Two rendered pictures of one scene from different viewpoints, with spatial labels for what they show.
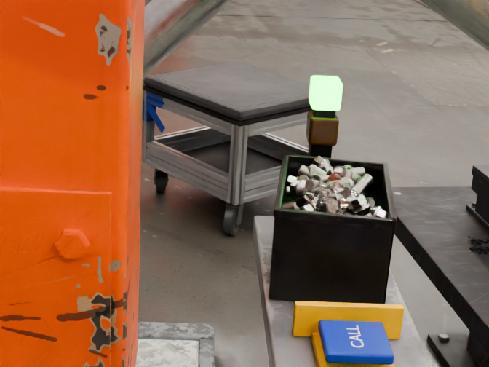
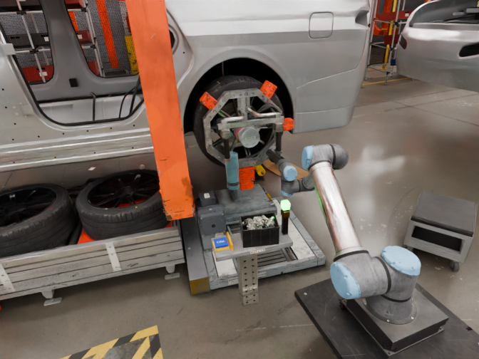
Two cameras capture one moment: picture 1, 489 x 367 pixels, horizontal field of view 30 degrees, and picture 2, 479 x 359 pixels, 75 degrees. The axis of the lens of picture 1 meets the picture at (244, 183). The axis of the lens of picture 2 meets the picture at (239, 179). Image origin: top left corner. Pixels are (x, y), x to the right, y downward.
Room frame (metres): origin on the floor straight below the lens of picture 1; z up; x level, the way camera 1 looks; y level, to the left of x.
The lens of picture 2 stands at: (0.75, -1.47, 1.57)
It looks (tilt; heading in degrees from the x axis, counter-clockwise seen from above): 28 degrees down; 81
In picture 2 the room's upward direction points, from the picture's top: 3 degrees counter-clockwise
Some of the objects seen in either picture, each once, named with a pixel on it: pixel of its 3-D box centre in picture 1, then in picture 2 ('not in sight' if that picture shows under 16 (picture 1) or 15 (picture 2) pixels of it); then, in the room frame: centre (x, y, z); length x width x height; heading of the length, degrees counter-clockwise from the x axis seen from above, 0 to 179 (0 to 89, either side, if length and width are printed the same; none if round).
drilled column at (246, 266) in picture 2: not in sight; (247, 273); (0.98, -0.12, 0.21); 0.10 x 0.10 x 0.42; 4
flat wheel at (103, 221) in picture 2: not in sight; (129, 202); (0.25, 0.58, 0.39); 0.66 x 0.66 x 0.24
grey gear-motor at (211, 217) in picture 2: not in sight; (209, 216); (0.81, 0.45, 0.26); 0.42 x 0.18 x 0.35; 94
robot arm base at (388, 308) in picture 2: not in sight; (390, 294); (1.52, -0.62, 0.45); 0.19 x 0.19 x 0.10
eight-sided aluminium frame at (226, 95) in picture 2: not in sight; (243, 129); (1.11, 0.57, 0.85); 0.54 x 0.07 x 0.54; 4
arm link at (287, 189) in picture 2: not in sight; (289, 186); (1.36, 0.31, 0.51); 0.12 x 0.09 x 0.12; 0
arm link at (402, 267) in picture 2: not in sight; (395, 271); (1.52, -0.62, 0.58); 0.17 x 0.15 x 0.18; 0
